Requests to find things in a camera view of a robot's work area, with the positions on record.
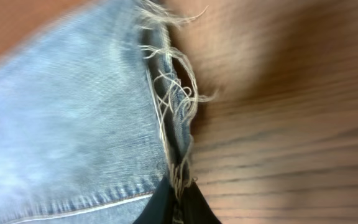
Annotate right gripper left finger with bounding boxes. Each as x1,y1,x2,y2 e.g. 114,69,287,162
133,177,176,224

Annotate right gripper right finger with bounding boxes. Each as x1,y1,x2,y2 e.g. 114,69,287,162
181,182,221,224

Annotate light blue denim jeans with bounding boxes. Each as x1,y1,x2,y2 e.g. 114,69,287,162
0,1,207,224

